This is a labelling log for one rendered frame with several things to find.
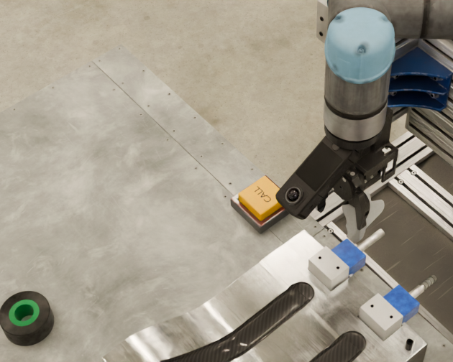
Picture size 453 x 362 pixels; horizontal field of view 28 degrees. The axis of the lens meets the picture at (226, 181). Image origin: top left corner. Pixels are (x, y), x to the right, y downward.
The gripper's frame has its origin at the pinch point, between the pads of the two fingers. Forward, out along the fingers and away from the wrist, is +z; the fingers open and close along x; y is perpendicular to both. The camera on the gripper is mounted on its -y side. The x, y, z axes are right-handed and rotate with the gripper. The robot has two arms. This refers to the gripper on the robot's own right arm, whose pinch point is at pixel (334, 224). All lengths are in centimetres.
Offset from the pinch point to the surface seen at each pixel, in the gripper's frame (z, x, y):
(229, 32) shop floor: 101, 129, 79
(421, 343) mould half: 11.9, -17.1, 1.3
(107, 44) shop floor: 101, 152, 46
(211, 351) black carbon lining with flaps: 11.5, 0.9, -22.1
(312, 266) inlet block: 10.1, 1.6, -2.4
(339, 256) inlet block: 10.5, 0.3, 2.0
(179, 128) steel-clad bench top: 20.9, 44.8, 4.2
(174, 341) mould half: 9.2, 4.5, -25.7
